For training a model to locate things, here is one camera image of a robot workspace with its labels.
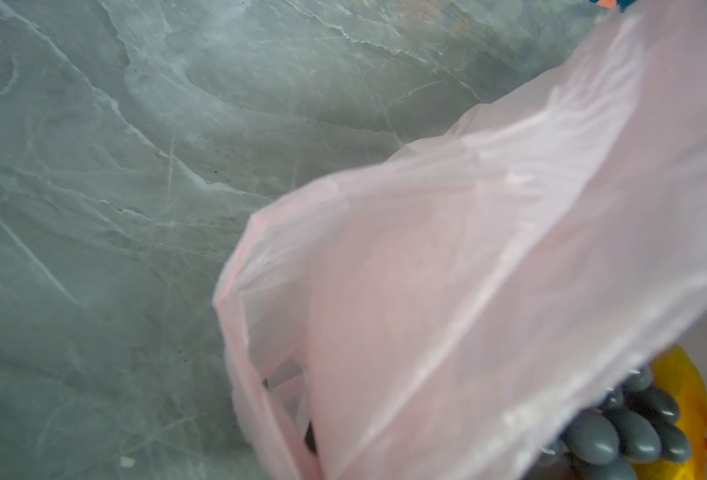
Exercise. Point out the pink plastic bag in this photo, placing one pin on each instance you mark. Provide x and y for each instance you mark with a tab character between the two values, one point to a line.
443	314

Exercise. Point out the fake purple grapes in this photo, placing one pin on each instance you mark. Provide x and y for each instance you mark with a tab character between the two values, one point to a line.
637	431

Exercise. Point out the fake yellow banana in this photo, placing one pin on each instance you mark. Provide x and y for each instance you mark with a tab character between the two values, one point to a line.
675	373

